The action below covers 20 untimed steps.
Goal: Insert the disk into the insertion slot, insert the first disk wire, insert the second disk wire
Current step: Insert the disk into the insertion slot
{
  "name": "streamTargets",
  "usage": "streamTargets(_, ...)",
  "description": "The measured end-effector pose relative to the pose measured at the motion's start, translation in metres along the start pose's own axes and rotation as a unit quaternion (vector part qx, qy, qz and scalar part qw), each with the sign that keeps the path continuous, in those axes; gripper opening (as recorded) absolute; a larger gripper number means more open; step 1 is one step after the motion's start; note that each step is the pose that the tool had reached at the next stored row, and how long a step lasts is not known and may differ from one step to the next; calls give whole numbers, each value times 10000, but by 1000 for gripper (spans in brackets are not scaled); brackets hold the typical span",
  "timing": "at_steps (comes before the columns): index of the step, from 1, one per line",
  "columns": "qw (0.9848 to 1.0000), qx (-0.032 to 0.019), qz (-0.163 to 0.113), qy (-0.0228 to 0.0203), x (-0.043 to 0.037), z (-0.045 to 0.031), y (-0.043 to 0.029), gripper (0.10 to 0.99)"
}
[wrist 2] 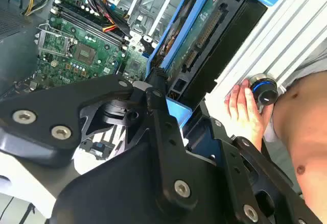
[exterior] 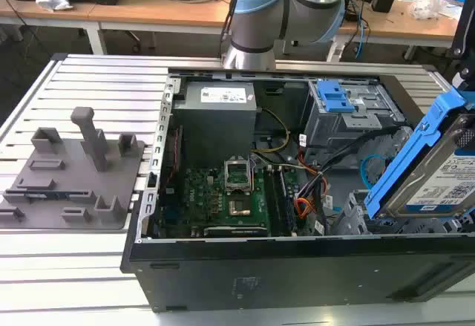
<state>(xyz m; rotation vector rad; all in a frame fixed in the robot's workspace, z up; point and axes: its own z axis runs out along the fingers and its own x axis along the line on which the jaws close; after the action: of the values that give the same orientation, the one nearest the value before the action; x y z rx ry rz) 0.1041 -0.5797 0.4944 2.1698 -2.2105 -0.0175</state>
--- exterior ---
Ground hard disk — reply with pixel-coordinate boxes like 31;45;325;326
363;80;475;220

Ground metal disk bay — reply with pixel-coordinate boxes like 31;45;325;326
339;188;475;236

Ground black RAM slot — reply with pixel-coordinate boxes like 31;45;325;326
263;168;285;237
278;168;297;236

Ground clear plastic bag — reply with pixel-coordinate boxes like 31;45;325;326
407;0;450;21

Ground wooden desk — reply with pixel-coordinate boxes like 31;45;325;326
333;0;475;62
87;0;238;54
0;0;108;56

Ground small black box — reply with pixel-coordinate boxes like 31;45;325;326
370;0;396;13

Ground blue drive cage latch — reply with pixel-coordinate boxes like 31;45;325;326
317;79;356;114

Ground metal drive cage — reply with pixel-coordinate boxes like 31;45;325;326
302;79;407;149

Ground gray power supply unit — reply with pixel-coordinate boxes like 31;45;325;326
172;80;258;171

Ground metal socket cover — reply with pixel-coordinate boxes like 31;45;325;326
223;158;253;195

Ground black graphics card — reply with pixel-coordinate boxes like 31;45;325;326
203;224;269;238

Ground green motherboard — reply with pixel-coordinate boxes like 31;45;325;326
157;154;298;238

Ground black open PC case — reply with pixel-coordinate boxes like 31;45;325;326
120;66;475;314

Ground crumpled white paper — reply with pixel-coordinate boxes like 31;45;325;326
35;0;74;11

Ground gray parts rack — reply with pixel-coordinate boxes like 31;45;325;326
0;106;146;232

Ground RAM stick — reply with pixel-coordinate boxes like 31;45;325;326
5;191;94;199

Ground blue hanging cable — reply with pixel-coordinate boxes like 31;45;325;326
355;17;369;59

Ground black wire bundle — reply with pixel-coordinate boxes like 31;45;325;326
313;125;404;193

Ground blue disk wire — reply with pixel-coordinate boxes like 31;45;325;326
360;154;385;189

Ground yellow and black wires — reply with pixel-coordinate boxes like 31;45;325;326
251;107;291;155

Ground orange and red wire bundle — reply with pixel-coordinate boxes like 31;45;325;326
294;175;332;226

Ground locking lever wire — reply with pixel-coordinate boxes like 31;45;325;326
250;157;258;196

